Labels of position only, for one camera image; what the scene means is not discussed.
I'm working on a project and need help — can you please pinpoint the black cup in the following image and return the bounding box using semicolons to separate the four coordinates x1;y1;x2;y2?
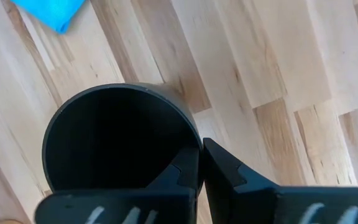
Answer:
41;82;204;194

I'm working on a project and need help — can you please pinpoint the blue folded cloth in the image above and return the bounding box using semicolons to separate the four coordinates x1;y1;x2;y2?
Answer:
10;0;87;35

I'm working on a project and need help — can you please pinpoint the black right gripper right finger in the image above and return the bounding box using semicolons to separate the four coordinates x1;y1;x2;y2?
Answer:
202;137;358;224

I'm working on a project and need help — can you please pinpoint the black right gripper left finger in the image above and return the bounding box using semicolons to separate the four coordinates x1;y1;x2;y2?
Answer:
34;146;203;224

